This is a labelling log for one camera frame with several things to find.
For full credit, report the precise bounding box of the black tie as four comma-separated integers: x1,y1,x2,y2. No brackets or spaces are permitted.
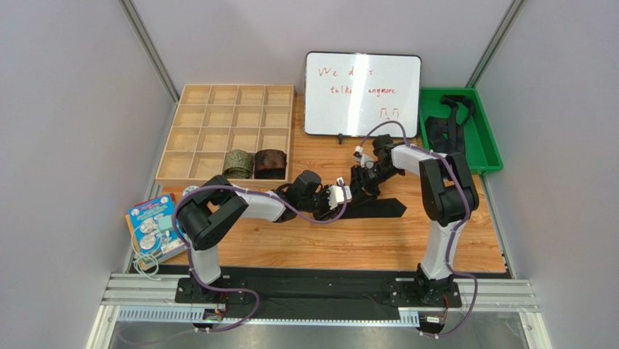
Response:
341,198,407,220

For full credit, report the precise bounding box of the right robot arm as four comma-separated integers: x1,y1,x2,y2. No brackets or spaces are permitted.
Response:
345,135,479,305

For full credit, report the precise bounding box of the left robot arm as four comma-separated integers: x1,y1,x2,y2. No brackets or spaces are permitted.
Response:
171,171,352,303

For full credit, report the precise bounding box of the brown red rolled tie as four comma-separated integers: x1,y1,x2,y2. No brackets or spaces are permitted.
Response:
254,149,287,180

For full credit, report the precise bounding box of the dark striped tie in bin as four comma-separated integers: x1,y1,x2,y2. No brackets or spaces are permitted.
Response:
424,95,476,155

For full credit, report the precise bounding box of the white whiteboard with red writing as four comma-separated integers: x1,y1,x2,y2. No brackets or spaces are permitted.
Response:
304,52,422,137

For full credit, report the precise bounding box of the green patterned rolled tie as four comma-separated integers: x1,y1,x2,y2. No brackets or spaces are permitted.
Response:
222,149,255,179

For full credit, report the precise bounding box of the green plastic bin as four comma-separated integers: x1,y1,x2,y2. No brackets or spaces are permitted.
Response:
419,88,503,175

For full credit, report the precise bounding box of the wooden compartment organizer box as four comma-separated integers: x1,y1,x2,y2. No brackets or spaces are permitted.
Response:
155,84,296,188

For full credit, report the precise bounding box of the blue children's book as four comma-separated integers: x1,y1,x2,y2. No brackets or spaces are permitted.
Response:
126,193,187,260

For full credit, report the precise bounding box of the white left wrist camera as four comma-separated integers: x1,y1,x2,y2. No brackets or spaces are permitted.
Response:
328,177,352,209

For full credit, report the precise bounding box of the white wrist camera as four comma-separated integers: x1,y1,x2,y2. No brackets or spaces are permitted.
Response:
353,145,374,169
328,177,352,209

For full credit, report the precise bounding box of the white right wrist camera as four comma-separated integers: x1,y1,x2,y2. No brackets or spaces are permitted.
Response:
353,145,374,169

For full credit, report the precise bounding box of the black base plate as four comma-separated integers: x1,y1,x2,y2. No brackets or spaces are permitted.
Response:
179,267,471,321

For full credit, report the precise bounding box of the aluminium frame rail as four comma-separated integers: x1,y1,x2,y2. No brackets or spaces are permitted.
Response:
87,267,551,348

